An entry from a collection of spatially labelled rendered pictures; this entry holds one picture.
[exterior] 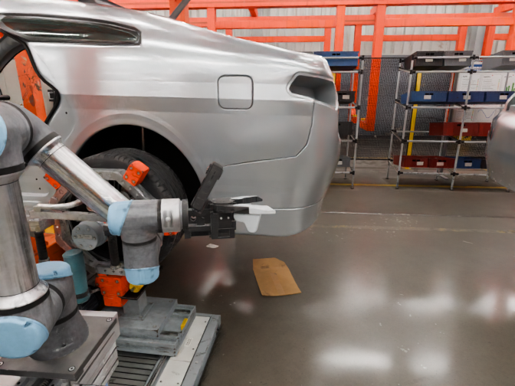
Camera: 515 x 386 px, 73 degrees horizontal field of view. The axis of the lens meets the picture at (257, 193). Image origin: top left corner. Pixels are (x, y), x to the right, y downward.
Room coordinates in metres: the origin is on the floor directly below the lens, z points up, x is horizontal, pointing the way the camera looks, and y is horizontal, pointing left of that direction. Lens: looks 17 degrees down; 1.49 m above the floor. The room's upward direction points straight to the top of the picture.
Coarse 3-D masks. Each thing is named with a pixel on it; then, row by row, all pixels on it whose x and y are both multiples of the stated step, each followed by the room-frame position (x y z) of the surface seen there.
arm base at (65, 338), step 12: (72, 312) 0.79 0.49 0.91; (60, 324) 0.76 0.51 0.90; (72, 324) 0.78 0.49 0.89; (84, 324) 0.82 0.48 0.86; (48, 336) 0.74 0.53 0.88; (60, 336) 0.75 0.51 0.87; (72, 336) 0.77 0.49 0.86; (84, 336) 0.80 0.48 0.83; (48, 348) 0.73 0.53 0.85; (60, 348) 0.74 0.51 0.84; (72, 348) 0.76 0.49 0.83
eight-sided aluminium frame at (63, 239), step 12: (96, 168) 1.61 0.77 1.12; (108, 168) 1.61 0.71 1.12; (120, 180) 1.54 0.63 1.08; (60, 192) 1.59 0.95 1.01; (132, 192) 1.54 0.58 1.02; (144, 192) 1.57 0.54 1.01; (60, 228) 1.59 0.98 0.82; (60, 240) 1.59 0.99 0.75; (72, 240) 1.63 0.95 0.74; (84, 252) 1.62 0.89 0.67; (96, 264) 1.59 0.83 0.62; (108, 264) 1.61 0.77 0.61
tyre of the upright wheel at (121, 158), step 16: (96, 160) 1.65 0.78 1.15; (112, 160) 1.64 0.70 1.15; (128, 160) 1.64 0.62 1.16; (144, 160) 1.72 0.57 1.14; (160, 160) 1.82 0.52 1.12; (160, 176) 1.67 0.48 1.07; (176, 176) 1.81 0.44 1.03; (160, 192) 1.60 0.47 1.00; (176, 192) 1.71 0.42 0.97; (176, 240) 1.69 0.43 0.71; (160, 256) 1.61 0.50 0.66
